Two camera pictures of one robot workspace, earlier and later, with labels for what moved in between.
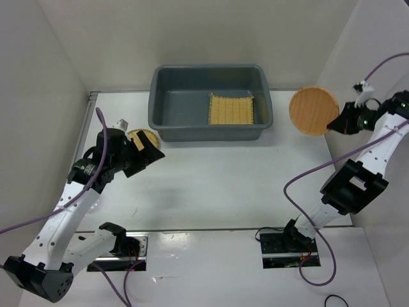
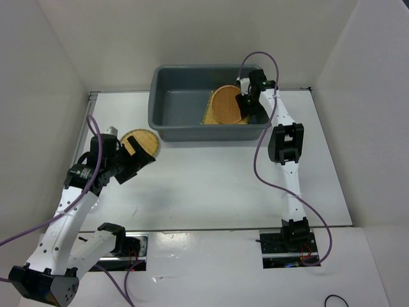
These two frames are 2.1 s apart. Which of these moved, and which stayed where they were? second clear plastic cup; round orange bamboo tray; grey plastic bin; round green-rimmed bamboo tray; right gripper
Moved: right gripper; round orange bamboo tray
Stayed: grey plastic bin; second clear plastic cup; round green-rimmed bamboo tray
